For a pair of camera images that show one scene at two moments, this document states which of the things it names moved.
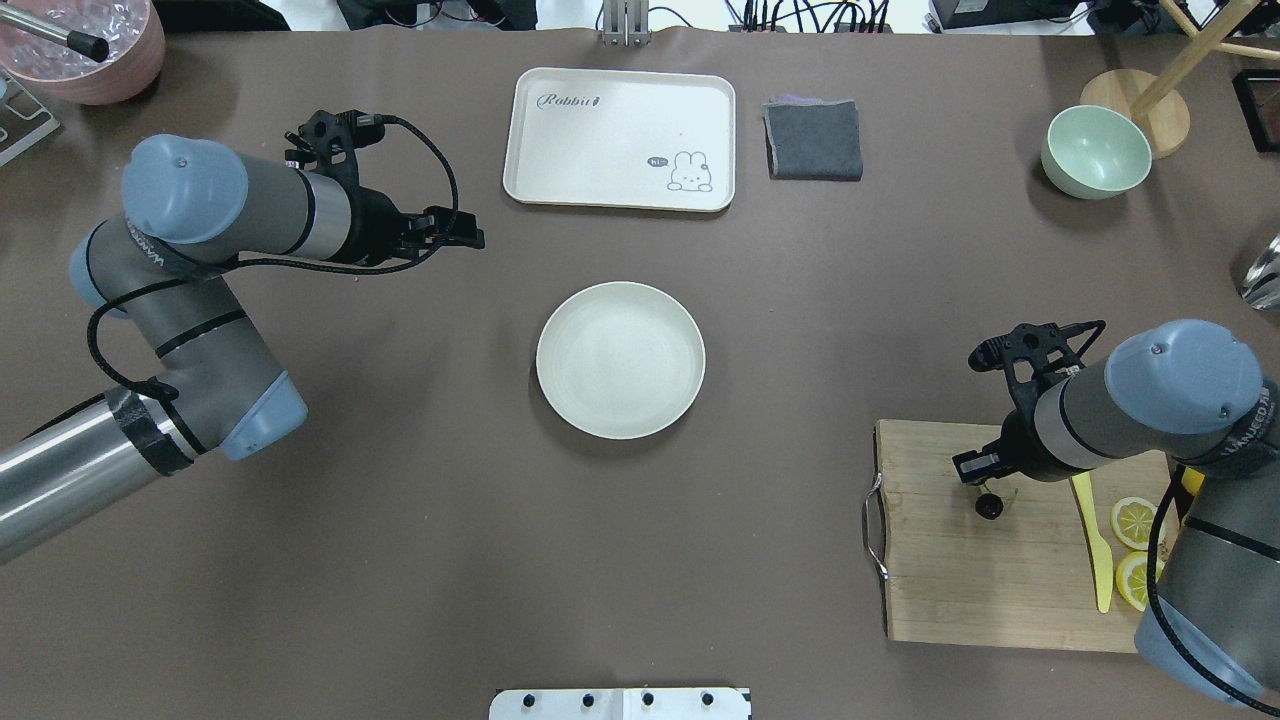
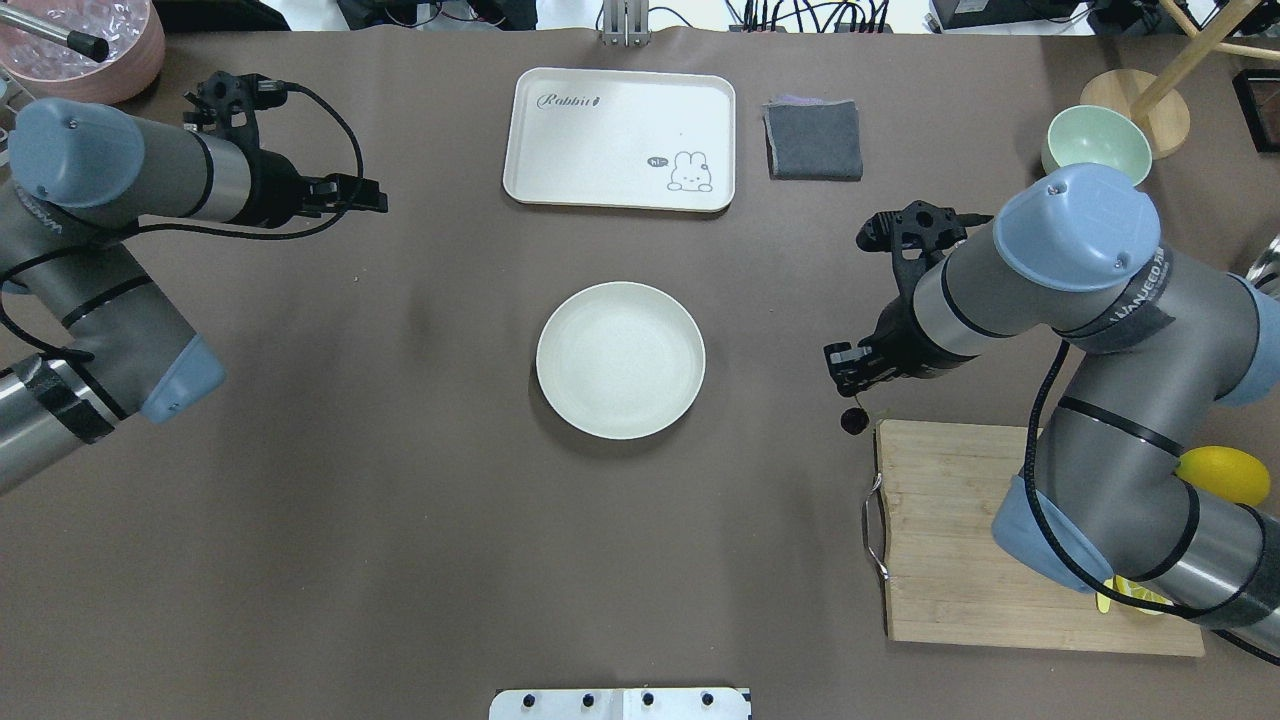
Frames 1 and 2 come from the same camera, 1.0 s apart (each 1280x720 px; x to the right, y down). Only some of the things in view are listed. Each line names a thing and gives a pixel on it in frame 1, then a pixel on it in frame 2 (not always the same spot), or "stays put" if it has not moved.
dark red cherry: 989,506 → 854,420
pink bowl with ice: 135,36 stays put
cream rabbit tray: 621,139 stays put
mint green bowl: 1092,152 stays put
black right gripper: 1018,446 → 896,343
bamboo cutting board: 1025,577 stays put
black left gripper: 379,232 → 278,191
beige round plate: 620,360 stays put
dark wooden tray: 1258,93 stays put
